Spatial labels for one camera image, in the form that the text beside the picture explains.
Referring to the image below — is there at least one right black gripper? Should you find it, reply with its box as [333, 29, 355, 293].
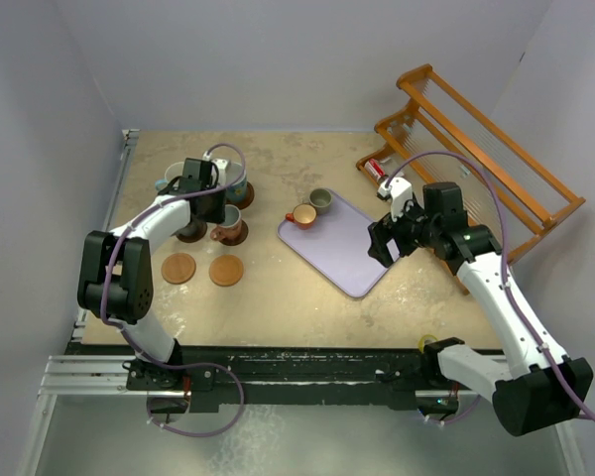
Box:
[369, 193, 440, 267]

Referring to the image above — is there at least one blue cup with pattern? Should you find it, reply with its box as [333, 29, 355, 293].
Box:
[226, 162, 248, 203]

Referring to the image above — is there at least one pink red cup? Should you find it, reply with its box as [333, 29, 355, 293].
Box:
[210, 204, 242, 241]

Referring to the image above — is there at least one dark walnut coaster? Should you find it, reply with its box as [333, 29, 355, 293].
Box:
[218, 220, 249, 246]
[176, 225, 209, 245]

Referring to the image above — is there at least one reddish wooden coaster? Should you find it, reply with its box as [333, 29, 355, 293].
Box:
[234, 182, 255, 209]

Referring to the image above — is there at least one large light blue cup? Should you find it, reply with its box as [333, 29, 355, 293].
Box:
[155, 162, 184, 191]

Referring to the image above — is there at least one light orange wooden coaster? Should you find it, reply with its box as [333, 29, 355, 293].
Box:
[208, 255, 244, 287]
[161, 253, 196, 285]

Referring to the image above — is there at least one grey green cup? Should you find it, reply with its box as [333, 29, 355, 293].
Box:
[308, 187, 333, 215]

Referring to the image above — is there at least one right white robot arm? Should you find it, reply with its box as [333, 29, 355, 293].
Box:
[368, 178, 593, 436]

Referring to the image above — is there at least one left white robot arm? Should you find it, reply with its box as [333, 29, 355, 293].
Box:
[77, 159, 226, 389]

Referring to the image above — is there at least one orange copper cup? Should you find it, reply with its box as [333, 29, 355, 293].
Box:
[285, 203, 317, 230]

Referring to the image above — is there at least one red white small box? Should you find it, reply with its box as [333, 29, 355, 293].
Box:
[364, 159, 387, 182]

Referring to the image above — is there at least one lilac serving tray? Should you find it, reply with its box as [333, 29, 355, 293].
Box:
[278, 192, 387, 298]

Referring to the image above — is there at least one orange wooden rack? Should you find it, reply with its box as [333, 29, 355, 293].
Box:
[355, 62, 587, 297]

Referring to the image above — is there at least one yellow tape roll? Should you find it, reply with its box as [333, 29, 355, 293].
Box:
[417, 334, 437, 353]

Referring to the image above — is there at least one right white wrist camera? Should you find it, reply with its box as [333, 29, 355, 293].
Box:
[377, 177, 414, 222]

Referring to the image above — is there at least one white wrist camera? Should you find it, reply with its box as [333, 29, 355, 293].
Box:
[377, 177, 414, 222]
[203, 153, 230, 186]

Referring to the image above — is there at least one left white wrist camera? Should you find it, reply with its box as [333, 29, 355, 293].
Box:
[203, 153, 230, 186]

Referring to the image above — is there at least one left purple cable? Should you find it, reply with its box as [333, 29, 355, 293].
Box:
[101, 143, 249, 438]

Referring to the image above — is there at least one purple cable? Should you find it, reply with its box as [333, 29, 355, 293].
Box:
[101, 143, 249, 438]
[381, 151, 595, 425]

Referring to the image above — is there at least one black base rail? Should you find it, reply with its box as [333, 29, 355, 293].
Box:
[66, 343, 477, 420]

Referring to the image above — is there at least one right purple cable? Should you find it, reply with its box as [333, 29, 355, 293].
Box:
[381, 151, 595, 425]

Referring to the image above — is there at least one aluminium frame profile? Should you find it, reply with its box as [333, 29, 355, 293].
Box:
[38, 354, 145, 397]

